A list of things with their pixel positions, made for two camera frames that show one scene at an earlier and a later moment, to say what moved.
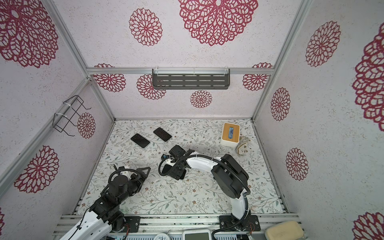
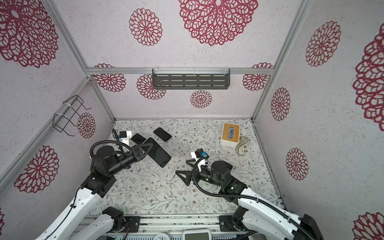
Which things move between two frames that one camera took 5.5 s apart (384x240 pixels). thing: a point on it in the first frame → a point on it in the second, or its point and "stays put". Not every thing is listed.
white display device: (197, 234) stays put
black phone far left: (140, 140) stays put
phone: (166, 168) → (157, 153)
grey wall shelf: (191, 78) stays put
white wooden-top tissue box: (230, 135) stays put
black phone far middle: (162, 134) stays put
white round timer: (162, 236) stays put
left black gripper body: (133, 186) → (137, 156)
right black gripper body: (177, 169) → (207, 176)
